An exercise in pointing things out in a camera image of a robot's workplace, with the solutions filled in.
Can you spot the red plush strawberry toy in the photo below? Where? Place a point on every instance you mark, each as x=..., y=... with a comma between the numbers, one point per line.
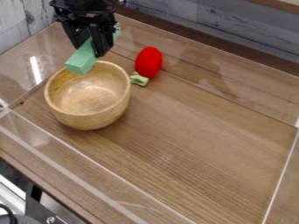
x=149, y=63

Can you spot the brown wooden bowl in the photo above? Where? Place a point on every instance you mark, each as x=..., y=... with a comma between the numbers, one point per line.
x=89, y=101

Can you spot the black table leg bracket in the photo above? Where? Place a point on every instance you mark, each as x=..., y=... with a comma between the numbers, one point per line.
x=37, y=210

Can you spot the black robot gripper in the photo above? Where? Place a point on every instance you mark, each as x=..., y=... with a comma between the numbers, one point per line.
x=89, y=18

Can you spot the green rectangular block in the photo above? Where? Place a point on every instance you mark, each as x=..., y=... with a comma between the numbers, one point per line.
x=83, y=59

